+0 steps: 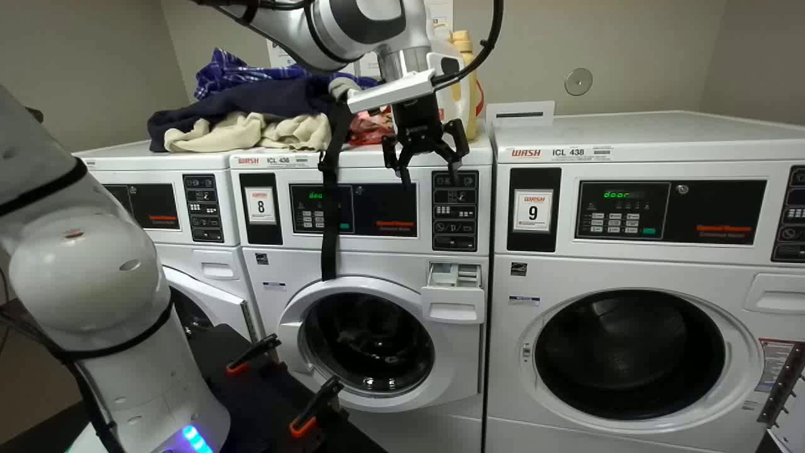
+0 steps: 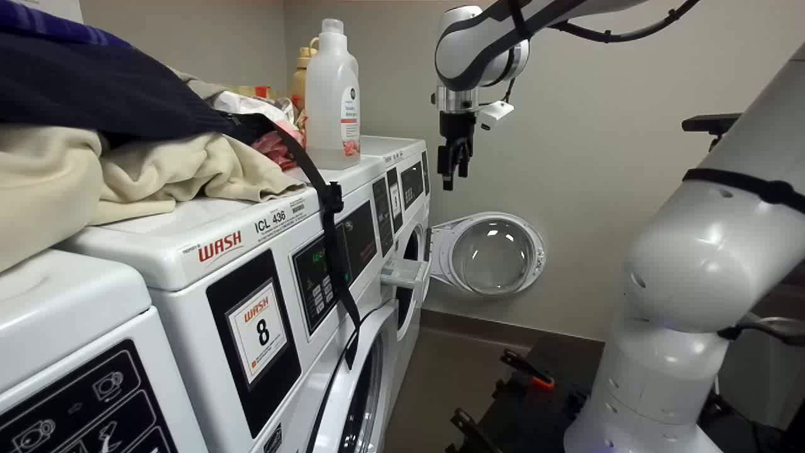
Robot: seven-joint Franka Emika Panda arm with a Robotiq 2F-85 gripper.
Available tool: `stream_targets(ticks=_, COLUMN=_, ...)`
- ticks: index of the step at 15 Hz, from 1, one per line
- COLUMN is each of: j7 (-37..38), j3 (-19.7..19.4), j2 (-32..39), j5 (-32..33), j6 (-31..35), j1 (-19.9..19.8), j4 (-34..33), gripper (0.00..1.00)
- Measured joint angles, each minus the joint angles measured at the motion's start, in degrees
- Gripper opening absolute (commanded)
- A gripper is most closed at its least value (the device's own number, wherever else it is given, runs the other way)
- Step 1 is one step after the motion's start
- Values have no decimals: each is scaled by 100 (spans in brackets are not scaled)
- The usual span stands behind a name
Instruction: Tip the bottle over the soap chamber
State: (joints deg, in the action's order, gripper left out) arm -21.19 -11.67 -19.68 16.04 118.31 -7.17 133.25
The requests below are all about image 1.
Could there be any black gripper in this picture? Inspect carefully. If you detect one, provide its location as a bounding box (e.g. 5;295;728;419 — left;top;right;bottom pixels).
382;92;471;186

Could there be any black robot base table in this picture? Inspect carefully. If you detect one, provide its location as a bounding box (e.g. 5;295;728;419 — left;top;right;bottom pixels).
161;321;388;453

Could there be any red cloth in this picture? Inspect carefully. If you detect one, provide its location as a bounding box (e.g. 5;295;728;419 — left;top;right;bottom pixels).
347;106;400;149

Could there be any white card holder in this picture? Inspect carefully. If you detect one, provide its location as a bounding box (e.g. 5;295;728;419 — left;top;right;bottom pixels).
486;98;559;134

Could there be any white grey cloth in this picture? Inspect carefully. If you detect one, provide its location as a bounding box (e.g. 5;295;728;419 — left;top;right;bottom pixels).
324;72;379;100

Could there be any white washing machine number 8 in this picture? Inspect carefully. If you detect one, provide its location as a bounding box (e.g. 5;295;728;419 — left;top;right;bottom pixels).
226;135;499;453

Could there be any instruction poster with blue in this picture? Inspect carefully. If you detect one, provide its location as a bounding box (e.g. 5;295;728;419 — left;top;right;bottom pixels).
265;35;296;69

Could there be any dark navy garment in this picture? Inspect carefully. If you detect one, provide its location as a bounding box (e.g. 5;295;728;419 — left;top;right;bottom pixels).
147;72;354;154

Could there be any cream towel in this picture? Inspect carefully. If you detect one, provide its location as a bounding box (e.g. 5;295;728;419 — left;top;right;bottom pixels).
161;107;334;155

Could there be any blue purple patterned cloth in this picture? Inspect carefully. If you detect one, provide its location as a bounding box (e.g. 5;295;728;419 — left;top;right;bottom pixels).
193;45;379;102

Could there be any white washing machine number 9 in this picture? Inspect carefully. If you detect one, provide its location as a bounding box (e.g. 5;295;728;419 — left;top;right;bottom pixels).
484;107;805;453

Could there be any left white washing machine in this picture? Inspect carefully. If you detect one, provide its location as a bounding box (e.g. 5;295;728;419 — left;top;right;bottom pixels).
73;135;263;342

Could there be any round glass washer door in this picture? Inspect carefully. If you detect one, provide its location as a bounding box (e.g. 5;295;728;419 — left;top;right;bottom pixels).
754;336;805;453

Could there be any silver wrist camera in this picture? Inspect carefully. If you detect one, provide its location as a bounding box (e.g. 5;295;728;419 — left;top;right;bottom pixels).
346;68;440;112

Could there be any black strap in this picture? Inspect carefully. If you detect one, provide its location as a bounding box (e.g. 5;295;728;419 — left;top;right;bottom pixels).
315;86;359;283

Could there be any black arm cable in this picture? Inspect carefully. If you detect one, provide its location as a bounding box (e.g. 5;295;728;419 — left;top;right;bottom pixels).
430;0;508;86

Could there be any round wall cover plate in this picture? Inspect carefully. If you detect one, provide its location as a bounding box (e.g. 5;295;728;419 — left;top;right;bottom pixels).
562;64;597;98

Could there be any black clamp orange handle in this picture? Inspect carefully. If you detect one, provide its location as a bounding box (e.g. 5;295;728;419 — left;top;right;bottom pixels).
286;373;347;443
224;331;284;380

